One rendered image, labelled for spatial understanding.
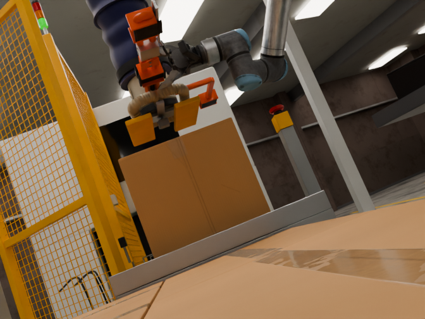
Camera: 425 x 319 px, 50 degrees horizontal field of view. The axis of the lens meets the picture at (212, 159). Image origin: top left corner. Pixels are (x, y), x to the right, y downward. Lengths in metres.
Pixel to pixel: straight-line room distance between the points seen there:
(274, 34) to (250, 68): 0.16
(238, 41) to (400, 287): 1.48
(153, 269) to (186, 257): 0.10
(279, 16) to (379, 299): 1.51
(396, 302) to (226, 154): 1.31
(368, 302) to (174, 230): 1.26
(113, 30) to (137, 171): 0.66
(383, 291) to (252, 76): 1.42
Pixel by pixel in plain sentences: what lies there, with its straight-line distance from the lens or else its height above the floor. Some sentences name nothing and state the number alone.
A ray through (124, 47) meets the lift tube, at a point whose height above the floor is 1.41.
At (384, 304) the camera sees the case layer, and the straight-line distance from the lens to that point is 0.23.
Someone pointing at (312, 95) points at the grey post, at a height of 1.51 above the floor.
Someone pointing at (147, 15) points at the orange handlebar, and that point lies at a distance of 1.30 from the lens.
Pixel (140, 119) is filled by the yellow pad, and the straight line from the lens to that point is 1.70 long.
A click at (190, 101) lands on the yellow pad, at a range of 1.72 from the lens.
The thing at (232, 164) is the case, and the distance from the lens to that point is 1.51.
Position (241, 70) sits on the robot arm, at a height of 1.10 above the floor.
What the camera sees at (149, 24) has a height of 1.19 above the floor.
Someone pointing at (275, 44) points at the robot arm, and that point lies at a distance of 1.72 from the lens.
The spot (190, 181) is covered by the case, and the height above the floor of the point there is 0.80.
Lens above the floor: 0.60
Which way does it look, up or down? 9 degrees up
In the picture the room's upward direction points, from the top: 22 degrees counter-clockwise
